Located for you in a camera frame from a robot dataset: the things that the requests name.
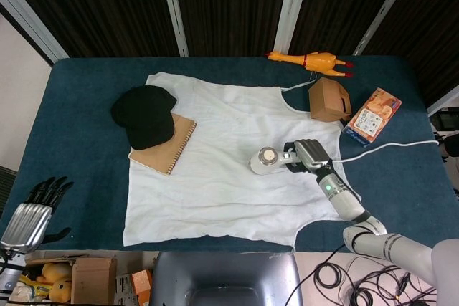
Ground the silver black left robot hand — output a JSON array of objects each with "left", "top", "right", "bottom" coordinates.
[{"left": 0, "top": 176, "right": 75, "bottom": 254}]

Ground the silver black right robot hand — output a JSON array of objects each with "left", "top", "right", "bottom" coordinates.
[{"left": 283, "top": 138, "right": 333, "bottom": 174}]

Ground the thin white cable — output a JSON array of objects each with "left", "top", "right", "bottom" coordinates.
[{"left": 331, "top": 140, "right": 442, "bottom": 163}]

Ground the white sleeveless shirt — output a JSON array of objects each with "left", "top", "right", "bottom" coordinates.
[{"left": 121, "top": 72, "right": 362, "bottom": 249}]

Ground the black ribbed floor mat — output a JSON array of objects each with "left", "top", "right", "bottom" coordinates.
[{"left": 0, "top": 165, "right": 18, "bottom": 216}]

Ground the yellow plush toy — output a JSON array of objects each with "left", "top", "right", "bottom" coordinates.
[{"left": 19, "top": 262, "right": 72, "bottom": 302}]

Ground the small brown cardboard box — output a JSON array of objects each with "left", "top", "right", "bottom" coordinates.
[{"left": 308, "top": 77, "right": 353, "bottom": 123}]

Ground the orange blue snack box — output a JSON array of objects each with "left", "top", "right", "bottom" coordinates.
[{"left": 342, "top": 87, "right": 403, "bottom": 148}]

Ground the large brown cardboard carton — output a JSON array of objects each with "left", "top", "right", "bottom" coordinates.
[{"left": 70, "top": 256, "right": 118, "bottom": 305}]

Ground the yellow rubber chicken toy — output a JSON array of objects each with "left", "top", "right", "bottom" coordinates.
[{"left": 265, "top": 50, "right": 356, "bottom": 80}]

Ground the white printed carton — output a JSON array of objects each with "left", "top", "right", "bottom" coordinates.
[{"left": 115, "top": 273, "right": 139, "bottom": 306}]

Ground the dark blue table cover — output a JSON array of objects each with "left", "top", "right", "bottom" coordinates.
[{"left": 0, "top": 55, "right": 459, "bottom": 254}]

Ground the orange packet box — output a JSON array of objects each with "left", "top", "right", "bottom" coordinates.
[{"left": 131, "top": 269, "right": 154, "bottom": 306}]

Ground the black screen device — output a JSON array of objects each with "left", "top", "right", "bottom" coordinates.
[{"left": 430, "top": 105, "right": 459, "bottom": 131}]

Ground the brown spiral notebook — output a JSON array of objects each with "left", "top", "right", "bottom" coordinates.
[{"left": 128, "top": 112, "right": 198, "bottom": 178}]

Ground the black baseball cap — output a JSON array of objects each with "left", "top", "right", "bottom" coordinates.
[{"left": 110, "top": 85, "right": 179, "bottom": 152}]

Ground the silver slotted metal post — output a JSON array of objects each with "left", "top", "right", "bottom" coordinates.
[
  {"left": 0, "top": 0, "right": 70, "bottom": 65},
  {"left": 426, "top": 85, "right": 459, "bottom": 117},
  {"left": 157, "top": 0, "right": 190, "bottom": 58},
  {"left": 353, "top": 0, "right": 421, "bottom": 57},
  {"left": 275, "top": 0, "right": 313, "bottom": 57}
]

